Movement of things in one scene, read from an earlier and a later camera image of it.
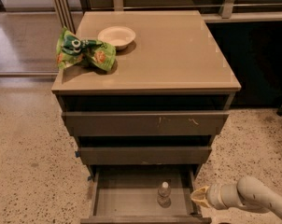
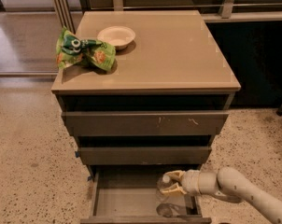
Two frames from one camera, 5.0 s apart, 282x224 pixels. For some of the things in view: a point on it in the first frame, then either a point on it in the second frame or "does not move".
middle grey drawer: (146, 155) does not move
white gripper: (214, 195) -> (190, 181)
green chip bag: (71, 49) does not move
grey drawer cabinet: (145, 129) does not move
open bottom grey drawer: (131, 197) does not move
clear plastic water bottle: (163, 199) -> (163, 182)
